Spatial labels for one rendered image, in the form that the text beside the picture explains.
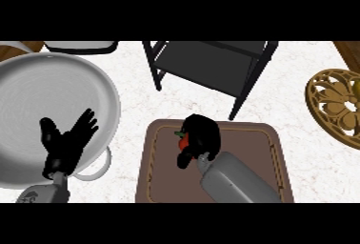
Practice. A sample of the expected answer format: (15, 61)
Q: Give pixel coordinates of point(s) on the large grey pot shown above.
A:
(49, 117)

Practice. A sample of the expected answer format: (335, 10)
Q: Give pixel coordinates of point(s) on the black tiered shelf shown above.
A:
(213, 68)

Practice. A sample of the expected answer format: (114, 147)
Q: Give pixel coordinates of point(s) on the golden ornate trivet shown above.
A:
(337, 106)

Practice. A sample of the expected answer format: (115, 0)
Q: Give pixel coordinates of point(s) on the brown tray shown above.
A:
(213, 162)

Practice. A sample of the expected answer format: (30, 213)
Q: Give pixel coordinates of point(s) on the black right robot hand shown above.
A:
(202, 132)

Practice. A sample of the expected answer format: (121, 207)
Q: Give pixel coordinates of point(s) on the red bell pepper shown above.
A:
(182, 142)

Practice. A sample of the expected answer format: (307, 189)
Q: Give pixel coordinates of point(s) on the brown wooden board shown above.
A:
(18, 49)

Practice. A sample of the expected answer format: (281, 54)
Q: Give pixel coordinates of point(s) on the yellow fruit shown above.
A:
(356, 89)

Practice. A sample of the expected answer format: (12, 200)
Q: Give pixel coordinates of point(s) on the grey tray with black rim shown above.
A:
(80, 47)

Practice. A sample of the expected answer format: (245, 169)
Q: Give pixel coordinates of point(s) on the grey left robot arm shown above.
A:
(46, 190)

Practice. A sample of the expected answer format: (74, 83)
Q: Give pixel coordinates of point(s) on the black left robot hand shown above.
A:
(65, 144)

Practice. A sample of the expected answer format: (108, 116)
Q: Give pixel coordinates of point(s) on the brown wooden cabinet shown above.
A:
(348, 54)

